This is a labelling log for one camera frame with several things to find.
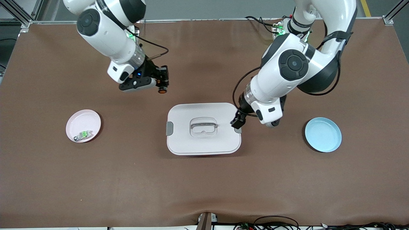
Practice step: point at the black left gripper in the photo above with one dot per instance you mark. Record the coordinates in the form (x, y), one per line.
(242, 111)

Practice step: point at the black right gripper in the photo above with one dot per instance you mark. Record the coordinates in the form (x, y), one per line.
(150, 69)

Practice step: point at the orange push-button switch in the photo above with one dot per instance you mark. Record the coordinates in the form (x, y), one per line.
(162, 90)

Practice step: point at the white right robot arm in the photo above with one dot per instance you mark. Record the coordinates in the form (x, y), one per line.
(105, 35)

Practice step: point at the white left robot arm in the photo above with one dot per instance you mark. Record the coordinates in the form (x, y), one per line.
(294, 64)

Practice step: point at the grey box latch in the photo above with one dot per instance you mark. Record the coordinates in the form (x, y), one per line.
(239, 131)
(169, 128)

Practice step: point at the white lidded storage box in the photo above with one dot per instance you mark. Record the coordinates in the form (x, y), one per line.
(204, 143)

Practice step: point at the brown table mat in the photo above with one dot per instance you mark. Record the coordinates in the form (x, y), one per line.
(204, 185)

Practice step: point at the light blue round plate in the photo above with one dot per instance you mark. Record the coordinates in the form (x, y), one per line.
(322, 134)

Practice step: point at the pink round plate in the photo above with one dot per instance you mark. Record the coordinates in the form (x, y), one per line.
(84, 121)

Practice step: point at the aluminium table edge rail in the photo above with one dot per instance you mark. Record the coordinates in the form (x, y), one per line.
(207, 19)

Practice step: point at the green push-button switch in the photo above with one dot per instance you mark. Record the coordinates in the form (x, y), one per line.
(83, 134)

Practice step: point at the brown metal bracket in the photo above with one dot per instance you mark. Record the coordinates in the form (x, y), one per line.
(206, 222)

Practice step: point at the aluminium frame post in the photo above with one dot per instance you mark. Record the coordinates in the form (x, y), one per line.
(25, 23)
(388, 20)

